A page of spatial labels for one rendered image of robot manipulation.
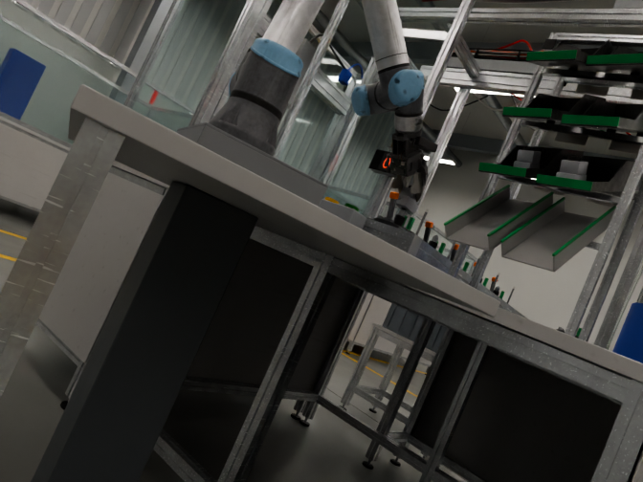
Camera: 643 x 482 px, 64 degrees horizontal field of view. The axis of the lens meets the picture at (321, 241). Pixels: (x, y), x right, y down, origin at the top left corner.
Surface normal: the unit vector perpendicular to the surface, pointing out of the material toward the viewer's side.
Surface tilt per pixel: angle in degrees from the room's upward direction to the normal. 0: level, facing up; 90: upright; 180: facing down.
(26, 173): 90
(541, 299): 90
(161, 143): 90
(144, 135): 90
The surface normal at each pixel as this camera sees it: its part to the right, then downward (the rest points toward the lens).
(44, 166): 0.69, 0.26
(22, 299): 0.44, 0.15
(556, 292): -0.60, -0.32
